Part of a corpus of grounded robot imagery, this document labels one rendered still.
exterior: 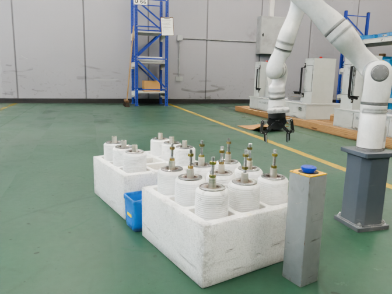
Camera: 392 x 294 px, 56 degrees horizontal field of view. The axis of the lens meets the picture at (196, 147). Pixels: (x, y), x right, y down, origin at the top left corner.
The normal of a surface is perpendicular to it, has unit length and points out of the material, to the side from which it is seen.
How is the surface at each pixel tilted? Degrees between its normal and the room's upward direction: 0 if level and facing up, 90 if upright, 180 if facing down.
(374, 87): 92
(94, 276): 0
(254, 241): 90
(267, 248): 90
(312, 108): 90
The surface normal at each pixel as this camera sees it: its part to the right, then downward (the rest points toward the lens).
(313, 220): 0.54, 0.17
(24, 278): 0.02, -0.98
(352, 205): -0.96, 0.04
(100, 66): 0.28, 0.19
